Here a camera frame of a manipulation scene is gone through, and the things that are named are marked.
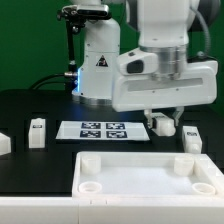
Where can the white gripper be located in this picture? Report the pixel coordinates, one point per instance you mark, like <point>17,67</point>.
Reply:
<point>195,86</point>

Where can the white desk top tray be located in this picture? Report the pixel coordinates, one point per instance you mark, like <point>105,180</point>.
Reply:
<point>144,175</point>

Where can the white marker sheet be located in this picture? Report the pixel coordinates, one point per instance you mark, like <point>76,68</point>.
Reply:
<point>93,130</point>

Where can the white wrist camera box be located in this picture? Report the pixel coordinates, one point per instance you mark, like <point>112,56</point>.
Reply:
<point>137,62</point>

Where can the black camera stand pole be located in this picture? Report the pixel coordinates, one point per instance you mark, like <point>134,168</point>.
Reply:
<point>72,66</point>

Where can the black camera on stand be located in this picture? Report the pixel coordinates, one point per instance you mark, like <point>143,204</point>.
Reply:
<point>80,11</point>

